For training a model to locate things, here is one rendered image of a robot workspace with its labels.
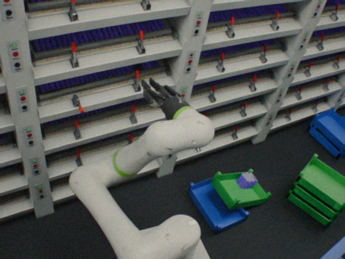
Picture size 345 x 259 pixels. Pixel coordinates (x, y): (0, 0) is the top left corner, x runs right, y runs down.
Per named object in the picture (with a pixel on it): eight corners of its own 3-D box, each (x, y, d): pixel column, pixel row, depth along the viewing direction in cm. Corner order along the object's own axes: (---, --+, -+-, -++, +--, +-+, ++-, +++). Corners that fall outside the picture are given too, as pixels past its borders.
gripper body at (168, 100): (164, 122, 135) (152, 109, 141) (185, 116, 138) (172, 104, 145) (165, 103, 130) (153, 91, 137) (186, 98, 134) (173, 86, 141)
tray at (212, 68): (285, 63, 201) (299, 48, 190) (191, 86, 176) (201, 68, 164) (267, 35, 208) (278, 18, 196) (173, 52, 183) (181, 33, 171)
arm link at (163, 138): (140, 143, 149) (148, 170, 147) (112, 148, 143) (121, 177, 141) (180, 113, 117) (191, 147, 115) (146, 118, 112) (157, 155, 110)
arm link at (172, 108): (197, 101, 129) (172, 107, 125) (194, 130, 136) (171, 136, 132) (187, 93, 133) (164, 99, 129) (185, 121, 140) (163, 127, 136)
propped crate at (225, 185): (243, 177, 226) (251, 168, 222) (263, 203, 214) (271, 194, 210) (209, 181, 206) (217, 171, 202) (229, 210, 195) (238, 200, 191)
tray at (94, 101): (173, 90, 172) (179, 77, 164) (39, 123, 147) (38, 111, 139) (156, 55, 179) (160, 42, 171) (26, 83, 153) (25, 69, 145)
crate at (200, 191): (245, 221, 205) (249, 213, 199) (215, 234, 196) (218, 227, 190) (216, 180, 221) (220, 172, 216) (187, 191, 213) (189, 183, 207)
